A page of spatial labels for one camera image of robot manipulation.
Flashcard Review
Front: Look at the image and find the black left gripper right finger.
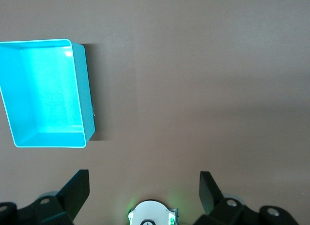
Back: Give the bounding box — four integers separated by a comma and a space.
195, 171, 298, 225

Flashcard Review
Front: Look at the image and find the teal plastic storage bin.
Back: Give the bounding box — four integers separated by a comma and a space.
0, 38, 96, 149

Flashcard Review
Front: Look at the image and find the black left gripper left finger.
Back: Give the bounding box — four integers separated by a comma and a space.
0, 169, 91, 225

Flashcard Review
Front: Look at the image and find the brown table mat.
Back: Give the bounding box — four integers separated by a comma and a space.
0, 0, 310, 225

